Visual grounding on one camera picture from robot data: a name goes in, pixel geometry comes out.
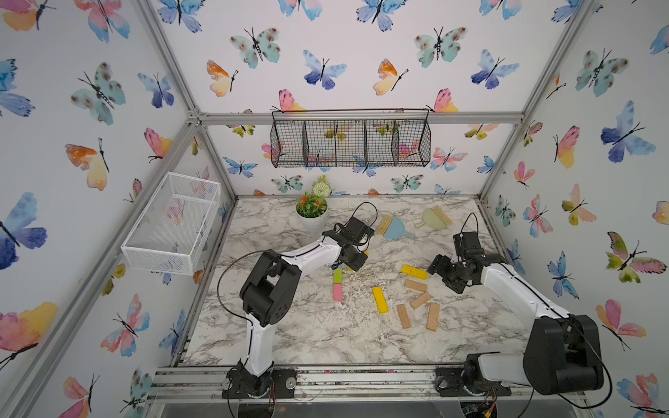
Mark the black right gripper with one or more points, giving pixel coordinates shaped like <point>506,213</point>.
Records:
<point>438,265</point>

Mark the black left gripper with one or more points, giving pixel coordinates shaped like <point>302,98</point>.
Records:
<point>359,263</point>

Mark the green block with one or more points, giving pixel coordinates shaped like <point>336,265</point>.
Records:
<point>338,276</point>

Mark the pink block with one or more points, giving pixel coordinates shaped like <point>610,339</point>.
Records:
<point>338,292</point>

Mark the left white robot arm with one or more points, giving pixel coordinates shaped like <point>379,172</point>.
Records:
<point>268,294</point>

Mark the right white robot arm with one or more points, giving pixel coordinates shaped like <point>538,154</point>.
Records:
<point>562,354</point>

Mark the white pot with plant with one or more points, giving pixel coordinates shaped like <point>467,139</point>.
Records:
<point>312,208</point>

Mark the wooden block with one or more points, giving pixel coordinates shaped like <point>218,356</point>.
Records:
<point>433,317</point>
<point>416,286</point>
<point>420,300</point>
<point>403,316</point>

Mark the black wire wall basket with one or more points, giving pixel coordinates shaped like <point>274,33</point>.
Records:
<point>350,138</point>

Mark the white mesh wall basket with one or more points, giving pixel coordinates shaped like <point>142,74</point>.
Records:
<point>170,233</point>

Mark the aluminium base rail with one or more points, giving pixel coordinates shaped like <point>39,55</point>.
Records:
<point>319,383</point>

